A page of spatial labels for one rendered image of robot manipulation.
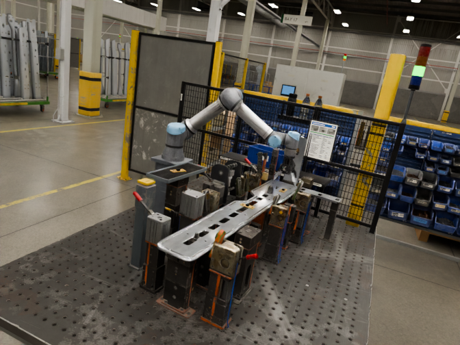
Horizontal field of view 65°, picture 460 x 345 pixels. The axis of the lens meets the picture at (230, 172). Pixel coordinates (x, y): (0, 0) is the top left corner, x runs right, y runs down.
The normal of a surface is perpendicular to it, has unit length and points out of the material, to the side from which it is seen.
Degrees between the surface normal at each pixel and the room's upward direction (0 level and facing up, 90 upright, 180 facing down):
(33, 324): 0
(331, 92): 90
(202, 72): 90
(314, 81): 90
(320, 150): 90
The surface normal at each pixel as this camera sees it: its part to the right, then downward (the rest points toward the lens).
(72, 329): 0.15, -0.95
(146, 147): -0.41, 0.20
